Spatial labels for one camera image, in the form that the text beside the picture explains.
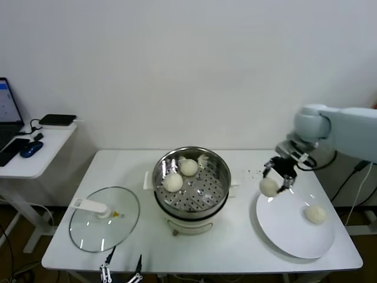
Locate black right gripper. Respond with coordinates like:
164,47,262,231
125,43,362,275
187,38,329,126
262,157,298,195

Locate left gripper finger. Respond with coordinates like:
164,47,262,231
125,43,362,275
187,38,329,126
99,246,117,283
128,255,144,283

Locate white steamed baozi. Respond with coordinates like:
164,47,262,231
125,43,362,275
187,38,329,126
305,205,327,225
259,177,280,198
163,173,184,193
179,158,199,177

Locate stainless steel steamer basket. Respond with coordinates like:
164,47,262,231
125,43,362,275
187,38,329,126
152,146,232,213

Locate small dark crumbs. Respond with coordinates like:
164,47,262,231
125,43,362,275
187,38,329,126
240,168,263,180

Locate white round plate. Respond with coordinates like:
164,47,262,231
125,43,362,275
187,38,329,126
255,188,336,260

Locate white side table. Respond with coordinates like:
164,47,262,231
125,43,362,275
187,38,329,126
0,119,86,254

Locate blue computer mouse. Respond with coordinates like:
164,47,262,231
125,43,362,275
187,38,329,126
19,140,44,159

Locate black smartphone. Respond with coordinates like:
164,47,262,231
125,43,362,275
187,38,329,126
0,137,31,167

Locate black flat hard drive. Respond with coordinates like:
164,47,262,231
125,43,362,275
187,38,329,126
39,114,78,127

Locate black laptop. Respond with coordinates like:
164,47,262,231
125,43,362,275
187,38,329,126
0,77,26,152

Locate glass lid with white handle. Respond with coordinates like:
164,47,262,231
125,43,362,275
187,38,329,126
69,186,141,253

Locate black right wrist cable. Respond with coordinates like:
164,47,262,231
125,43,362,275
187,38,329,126
294,150,338,172

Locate white floor cable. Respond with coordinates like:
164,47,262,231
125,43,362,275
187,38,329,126
38,203,57,228

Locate white hanging cable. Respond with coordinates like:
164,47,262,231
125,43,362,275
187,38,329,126
346,163,375,228

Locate black cable with plug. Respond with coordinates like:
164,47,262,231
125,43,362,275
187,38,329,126
329,160,371,203

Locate black thin desk cable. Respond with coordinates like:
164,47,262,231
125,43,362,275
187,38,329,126
16,119,45,136

